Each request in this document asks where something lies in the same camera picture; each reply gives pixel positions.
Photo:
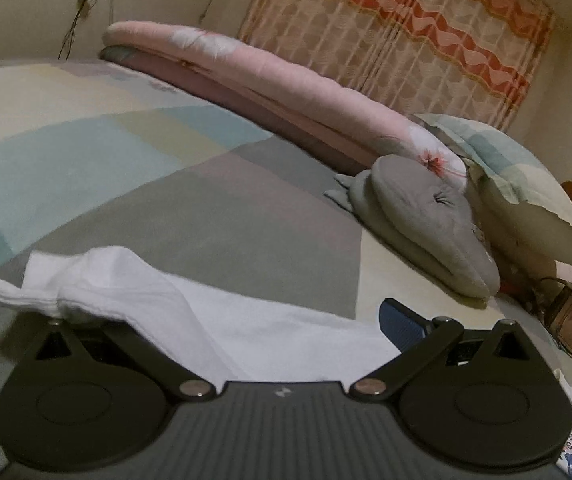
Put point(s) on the pink leather handbag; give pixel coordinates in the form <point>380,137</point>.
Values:
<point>554,310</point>

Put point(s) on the white printed sweatshirt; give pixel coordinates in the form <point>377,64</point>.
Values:
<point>223,334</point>

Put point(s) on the striped green white pillow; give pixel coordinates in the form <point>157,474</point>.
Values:
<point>525,199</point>

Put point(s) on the grey donut cushion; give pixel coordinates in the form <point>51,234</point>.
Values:
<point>423,218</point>

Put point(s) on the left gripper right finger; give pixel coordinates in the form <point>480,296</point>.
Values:
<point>420,342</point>

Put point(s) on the pink floral folded quilt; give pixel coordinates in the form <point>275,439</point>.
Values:
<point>359,127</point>

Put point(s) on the patterned beige curtain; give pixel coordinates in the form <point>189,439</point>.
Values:
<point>466,58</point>

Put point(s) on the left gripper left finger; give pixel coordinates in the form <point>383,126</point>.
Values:
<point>181,382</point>

